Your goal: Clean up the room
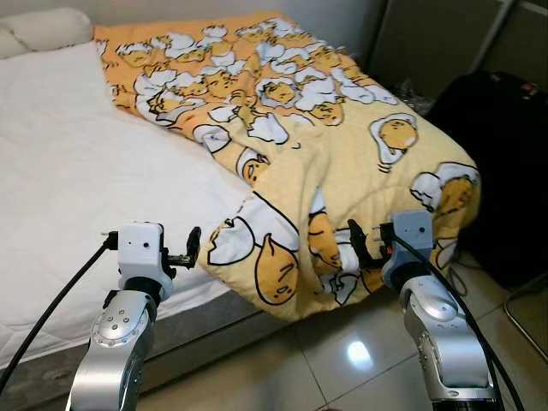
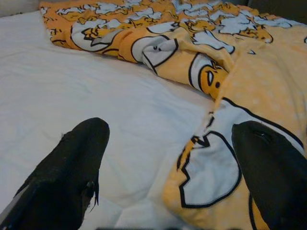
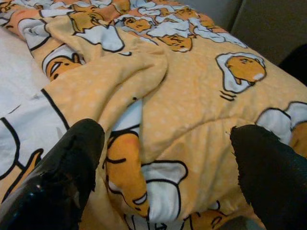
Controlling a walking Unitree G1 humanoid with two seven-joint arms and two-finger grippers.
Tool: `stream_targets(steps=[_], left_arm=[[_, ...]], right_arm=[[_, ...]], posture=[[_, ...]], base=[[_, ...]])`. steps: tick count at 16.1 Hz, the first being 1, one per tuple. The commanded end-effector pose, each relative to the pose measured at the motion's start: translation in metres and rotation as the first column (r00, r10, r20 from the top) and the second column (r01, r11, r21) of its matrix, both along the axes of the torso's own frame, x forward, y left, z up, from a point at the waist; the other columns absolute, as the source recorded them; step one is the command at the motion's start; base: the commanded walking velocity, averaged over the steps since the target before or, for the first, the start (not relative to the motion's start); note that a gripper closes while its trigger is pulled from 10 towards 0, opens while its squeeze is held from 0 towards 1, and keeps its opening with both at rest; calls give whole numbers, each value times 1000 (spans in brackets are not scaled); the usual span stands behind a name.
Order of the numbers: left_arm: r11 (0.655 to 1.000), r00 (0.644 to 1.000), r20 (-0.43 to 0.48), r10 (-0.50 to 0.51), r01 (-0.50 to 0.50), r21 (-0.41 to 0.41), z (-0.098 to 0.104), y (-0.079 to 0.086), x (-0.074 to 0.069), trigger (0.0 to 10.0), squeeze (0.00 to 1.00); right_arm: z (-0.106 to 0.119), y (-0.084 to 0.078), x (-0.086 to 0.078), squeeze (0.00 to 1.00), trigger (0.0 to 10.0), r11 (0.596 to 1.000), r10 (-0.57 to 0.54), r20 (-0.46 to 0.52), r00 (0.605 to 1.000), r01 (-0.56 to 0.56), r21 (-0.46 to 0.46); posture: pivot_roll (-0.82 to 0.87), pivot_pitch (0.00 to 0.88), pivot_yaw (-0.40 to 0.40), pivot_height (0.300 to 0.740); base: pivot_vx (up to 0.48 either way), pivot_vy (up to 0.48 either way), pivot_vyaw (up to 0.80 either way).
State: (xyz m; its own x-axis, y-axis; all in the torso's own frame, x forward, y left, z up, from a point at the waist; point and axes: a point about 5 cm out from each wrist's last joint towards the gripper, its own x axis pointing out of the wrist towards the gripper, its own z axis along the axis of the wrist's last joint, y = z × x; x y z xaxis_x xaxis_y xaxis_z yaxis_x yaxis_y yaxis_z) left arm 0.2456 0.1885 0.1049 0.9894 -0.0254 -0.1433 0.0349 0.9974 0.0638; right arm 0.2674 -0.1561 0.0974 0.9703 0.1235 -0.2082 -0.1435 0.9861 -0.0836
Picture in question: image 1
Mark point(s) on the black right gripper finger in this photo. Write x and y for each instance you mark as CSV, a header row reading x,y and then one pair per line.
x,y
356,240

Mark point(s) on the yellow egg print duvet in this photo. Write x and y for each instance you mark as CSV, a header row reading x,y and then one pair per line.
x,y
342,171

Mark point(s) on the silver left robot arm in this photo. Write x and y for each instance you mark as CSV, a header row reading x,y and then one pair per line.
x,y
116,342

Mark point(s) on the grey patterned bed base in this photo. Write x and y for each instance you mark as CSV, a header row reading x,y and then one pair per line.
x,y
205,330

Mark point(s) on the black suitcase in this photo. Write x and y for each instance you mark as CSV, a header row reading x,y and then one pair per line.
x,y
497,171

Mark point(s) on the grey wardrobe doors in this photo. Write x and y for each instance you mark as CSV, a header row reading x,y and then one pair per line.
x,y
445,43

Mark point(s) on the cream knotted pillow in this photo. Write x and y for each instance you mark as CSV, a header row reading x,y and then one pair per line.
x,y
47,30

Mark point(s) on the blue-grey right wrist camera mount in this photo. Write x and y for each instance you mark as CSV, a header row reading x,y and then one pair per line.
x,y
409,244

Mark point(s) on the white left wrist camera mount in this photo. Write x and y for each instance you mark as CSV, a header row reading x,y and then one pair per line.
x,y
141,250

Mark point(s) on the bent metal frame tube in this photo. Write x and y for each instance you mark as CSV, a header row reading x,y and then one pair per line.
x,y
508,306

